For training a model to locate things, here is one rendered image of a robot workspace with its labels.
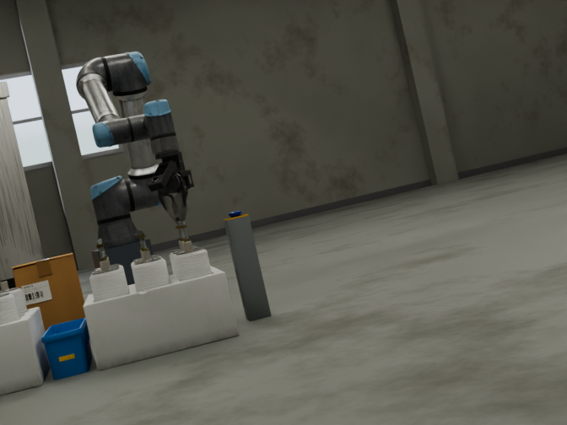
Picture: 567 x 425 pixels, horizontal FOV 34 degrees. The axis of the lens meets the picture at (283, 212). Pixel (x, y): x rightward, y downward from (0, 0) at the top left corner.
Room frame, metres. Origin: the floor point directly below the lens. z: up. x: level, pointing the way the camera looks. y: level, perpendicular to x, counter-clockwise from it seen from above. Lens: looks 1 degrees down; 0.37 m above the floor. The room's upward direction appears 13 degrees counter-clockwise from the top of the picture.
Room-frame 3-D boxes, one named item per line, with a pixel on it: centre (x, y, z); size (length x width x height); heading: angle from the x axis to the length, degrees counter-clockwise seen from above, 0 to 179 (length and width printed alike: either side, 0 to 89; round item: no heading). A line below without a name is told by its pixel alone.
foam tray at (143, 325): (2.69, 0.42, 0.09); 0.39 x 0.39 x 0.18; 10
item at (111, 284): (2.56, 0.51, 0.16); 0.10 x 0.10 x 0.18
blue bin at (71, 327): (2.63, 0.68, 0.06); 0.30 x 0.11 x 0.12; 9
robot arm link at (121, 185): (3.21, 0.57, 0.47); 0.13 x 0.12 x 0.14; 106
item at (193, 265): (2.60, 0.28, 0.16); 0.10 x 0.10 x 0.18
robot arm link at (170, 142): (2.73, 0.30, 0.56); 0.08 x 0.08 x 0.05
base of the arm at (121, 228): (3.21, 0.58, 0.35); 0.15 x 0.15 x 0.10
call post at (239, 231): (2.82, 0.14, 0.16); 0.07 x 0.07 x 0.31; 10
